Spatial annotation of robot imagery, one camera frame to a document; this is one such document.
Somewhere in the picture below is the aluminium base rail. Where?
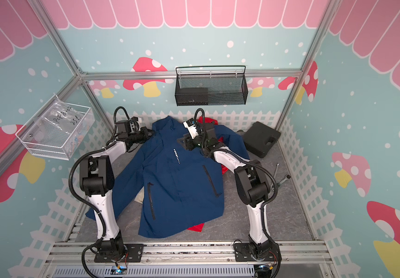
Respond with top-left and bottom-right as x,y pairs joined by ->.
43,241 -> 336,278

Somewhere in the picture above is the black wire mesh basket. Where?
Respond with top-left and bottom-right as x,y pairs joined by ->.
175,65 -> 249,106

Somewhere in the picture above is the red jacket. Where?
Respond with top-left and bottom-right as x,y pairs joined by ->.
187,223 -> 205,232

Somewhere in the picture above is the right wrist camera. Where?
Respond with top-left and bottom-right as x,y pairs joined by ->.
183,118 -> 198,139

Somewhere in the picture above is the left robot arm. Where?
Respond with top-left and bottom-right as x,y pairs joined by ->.
68,107 -> 154,263

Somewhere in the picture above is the horizontal aluminium frame bar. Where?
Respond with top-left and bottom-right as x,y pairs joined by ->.
82,69 -> 302,81

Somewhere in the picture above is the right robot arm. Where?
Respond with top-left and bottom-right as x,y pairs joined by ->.
178,108 -> 282,269

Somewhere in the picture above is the beige jacket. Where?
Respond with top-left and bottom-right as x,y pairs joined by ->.
134,189 -> 144,204

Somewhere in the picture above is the white wire basket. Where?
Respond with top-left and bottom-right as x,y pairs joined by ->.
15,94 -> 96,161

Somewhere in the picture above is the aluminium frame post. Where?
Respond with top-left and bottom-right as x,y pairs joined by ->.
27,0 -> 117,133

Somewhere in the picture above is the blue jacket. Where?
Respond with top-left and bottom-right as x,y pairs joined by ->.
85,115 -> 251,239

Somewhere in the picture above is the black plastic tool case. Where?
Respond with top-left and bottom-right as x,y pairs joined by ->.
242,122 -> 281,158

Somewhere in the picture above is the green handled ratchet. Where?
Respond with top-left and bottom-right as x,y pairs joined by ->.
276,174 -> 291,188

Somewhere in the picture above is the clear plastic bag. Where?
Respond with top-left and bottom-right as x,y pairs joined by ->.
32,97 -> 93,155

